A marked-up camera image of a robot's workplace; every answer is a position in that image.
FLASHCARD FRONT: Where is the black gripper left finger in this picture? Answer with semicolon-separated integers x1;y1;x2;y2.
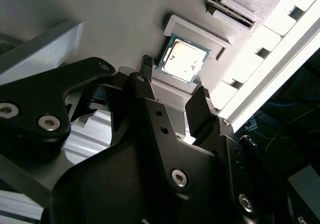
0;55;195;201

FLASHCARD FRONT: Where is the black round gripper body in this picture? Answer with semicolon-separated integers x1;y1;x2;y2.
41;123;242;224

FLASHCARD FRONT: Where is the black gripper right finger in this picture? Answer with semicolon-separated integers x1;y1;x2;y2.
184;86;305;224

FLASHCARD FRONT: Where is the silver CPU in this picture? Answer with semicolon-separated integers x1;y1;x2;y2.
155;33;212;86

